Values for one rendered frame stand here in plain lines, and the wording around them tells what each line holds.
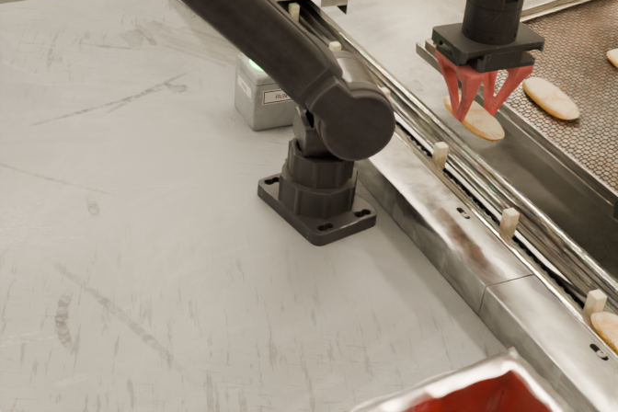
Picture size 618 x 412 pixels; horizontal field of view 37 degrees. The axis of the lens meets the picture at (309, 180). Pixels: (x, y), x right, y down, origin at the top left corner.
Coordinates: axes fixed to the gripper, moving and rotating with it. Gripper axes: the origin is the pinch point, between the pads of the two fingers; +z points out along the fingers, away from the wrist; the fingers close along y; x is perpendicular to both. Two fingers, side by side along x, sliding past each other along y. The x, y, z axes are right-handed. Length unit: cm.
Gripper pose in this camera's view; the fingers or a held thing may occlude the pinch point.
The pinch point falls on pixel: (474, 109)
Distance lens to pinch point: 103.6
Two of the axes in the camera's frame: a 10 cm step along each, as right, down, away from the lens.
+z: -0.6, 8.3, 5.5
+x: -4.1, -5.3, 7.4
